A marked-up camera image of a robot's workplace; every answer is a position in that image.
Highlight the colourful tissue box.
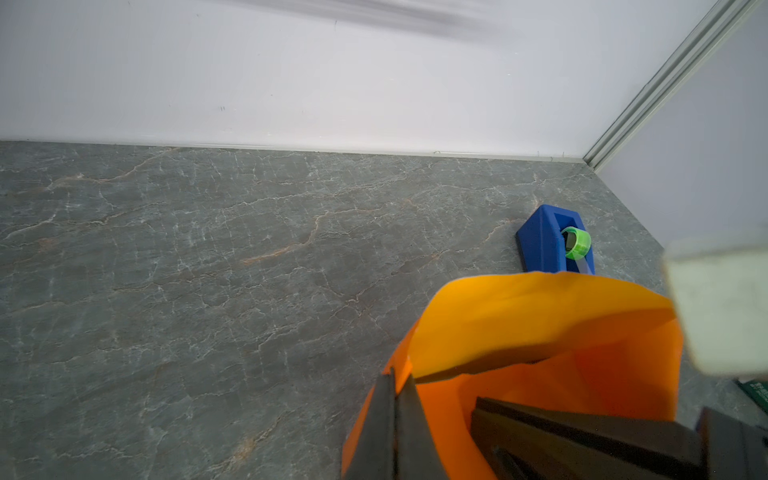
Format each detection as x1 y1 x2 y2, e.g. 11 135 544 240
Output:
736 379 768 414

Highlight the blue tape dispenser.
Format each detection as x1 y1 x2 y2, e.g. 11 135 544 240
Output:
515 204 595 275

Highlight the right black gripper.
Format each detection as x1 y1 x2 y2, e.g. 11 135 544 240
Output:
470 397 767 480

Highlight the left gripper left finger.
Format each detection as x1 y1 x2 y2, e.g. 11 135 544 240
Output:
343 369 396 479

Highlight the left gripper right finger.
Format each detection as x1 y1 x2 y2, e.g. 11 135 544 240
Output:
395 376 448 479

